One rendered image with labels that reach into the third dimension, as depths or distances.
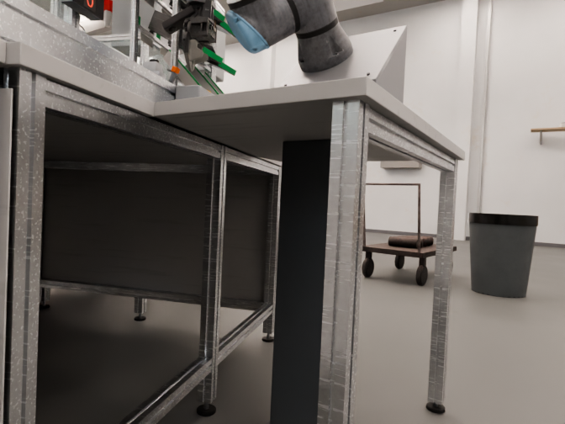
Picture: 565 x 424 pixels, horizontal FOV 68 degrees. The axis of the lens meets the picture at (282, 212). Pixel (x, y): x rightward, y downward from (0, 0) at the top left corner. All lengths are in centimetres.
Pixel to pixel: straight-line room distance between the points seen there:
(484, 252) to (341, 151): 309
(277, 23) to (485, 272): 298
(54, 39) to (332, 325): 66
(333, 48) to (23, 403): 99
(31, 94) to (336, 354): 59
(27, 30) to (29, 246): 34
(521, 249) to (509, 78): 709
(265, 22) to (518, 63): 961
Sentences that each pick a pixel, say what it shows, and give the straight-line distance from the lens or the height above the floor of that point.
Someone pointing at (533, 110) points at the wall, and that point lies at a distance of 1027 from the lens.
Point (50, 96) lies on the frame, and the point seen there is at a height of 81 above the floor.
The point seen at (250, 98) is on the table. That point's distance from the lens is 76.
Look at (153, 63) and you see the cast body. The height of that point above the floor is 108.
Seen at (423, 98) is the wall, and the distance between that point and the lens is 1067.
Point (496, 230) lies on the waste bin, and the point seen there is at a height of 52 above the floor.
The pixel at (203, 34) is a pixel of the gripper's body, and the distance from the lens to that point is 138.
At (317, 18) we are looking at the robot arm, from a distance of 115.
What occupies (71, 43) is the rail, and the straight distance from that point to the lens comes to 88.
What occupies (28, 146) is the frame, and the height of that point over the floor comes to 73.
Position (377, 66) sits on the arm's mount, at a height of 100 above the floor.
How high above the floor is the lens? 67
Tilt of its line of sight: 1 degrees down
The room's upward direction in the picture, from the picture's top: 3 degrees clockwise
